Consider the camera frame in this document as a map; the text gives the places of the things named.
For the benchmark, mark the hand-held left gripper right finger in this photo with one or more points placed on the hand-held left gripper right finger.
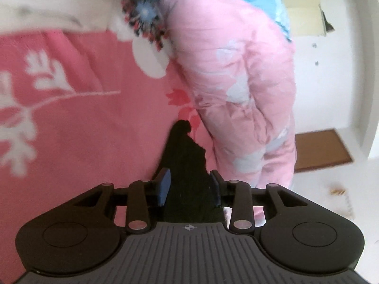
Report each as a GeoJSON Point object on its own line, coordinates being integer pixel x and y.
{"type": "Point", "coordinates": [214, 188]}

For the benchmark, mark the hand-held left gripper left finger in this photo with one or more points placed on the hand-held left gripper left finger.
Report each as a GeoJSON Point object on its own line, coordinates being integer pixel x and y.
{"type": "Point", "coordinates": [164, 188]}

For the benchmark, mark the black shirt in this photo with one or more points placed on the black shirt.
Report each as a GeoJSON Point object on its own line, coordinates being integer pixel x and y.
{"type": "Point", "coordinates": [186, 177]}

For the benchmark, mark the pink floral bed blanket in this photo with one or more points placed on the pink floral bed blanket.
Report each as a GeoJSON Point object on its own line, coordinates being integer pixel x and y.
{"type": "Point", "coordinates": [88, 124]}

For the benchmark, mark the pink grey floral quilt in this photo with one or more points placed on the pink grey floral quilt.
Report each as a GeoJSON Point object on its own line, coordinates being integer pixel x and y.
{"type": "Point", "coordinates": [237, 88]}

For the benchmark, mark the brown wooden door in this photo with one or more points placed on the brown wooden door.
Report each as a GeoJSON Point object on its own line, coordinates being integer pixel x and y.
{"type": "Point", "coordinates": [322, 151]}

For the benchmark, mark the cream wardrobe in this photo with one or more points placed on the cream wardrobe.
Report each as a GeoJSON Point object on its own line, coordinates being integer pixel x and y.
{"type": "Point", "coordinates": [302, 14]}

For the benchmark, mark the beige cloth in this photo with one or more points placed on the beige cloth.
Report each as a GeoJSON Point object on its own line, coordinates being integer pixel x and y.
{"type": "Point", "coordinates": [53, 6]}

